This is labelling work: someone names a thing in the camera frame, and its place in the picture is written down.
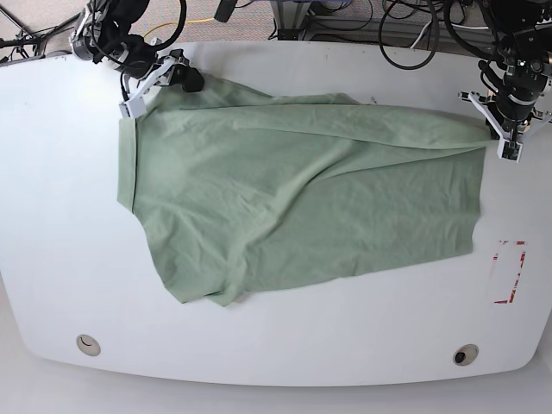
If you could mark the left table grommet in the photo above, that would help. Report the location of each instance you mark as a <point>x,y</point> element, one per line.
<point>88,345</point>

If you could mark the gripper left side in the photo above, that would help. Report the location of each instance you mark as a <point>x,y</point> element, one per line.
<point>513,120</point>

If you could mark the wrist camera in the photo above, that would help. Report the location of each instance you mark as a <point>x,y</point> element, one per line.
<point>133,108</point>
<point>509,150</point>

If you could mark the table grommet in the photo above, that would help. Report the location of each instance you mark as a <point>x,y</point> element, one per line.
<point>465,355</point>
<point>88,345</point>

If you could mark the red tape rectangle marker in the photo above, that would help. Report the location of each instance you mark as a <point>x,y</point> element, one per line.
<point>507,265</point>

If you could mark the aluminium frame post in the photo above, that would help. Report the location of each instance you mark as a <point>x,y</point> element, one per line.
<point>290,18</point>

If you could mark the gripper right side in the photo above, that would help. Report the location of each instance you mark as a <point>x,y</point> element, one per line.
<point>141,61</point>

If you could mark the wrist camera right side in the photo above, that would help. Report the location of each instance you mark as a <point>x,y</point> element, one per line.
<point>133,108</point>

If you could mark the wrist camera left side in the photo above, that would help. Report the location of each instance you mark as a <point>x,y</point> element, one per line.
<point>509,150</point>

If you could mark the right table grommet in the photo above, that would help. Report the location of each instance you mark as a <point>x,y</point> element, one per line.
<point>465,355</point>

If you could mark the black tripod stand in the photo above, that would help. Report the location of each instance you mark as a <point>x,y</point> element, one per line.
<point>33,19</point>

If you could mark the green polo T-shirt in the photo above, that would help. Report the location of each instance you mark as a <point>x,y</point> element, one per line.
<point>241,192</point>

